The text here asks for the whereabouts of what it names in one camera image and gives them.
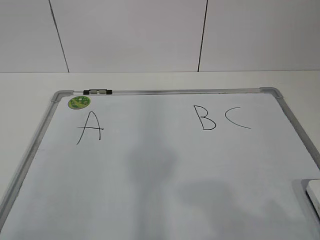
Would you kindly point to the white whiteboard eraser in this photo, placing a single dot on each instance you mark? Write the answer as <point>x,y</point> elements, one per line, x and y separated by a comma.
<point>312,190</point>

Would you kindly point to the white aluminium-framed whiteboard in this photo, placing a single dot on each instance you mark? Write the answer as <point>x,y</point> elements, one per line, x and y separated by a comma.
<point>165,165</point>

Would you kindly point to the black and clear marker clip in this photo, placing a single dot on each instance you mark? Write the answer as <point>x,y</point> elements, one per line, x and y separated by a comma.
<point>98,92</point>

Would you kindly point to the green round magnet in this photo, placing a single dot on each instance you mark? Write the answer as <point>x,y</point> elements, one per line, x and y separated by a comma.
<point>79,102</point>

